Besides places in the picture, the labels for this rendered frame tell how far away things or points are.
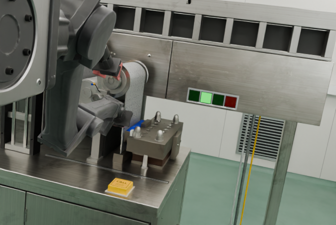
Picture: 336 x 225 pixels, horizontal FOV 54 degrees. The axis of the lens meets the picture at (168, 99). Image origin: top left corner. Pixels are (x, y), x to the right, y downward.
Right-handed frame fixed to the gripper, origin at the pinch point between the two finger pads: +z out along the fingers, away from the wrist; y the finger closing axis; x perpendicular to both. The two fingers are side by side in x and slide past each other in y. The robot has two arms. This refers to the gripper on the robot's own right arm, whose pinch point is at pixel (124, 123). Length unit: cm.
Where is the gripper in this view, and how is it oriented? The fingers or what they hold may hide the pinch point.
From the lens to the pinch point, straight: 142.8
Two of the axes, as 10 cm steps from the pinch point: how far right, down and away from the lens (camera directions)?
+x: 2.3, -9.2, 3.3
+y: 9.6, 1.7, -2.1
